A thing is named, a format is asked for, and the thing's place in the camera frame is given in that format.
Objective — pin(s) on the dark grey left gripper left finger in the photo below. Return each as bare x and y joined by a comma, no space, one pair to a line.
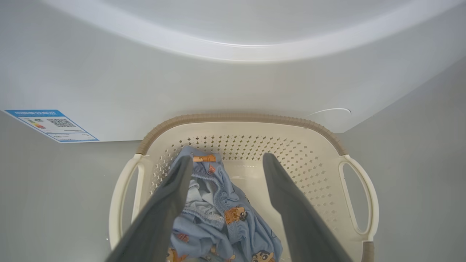
160,218

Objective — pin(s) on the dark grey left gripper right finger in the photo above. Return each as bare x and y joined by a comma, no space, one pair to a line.
298,222

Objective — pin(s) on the blue cartoon print pants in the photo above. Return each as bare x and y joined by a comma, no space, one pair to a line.
225,225

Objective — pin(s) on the cream perforated laundry basket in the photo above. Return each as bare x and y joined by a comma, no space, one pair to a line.
255,129

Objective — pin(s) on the white front-load washing machine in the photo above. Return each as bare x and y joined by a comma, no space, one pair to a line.
182,83

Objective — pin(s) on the round white filter cover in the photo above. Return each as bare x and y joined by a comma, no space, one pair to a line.
329,113

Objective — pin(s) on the blue energy label sticker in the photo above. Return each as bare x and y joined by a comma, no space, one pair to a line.
54,125

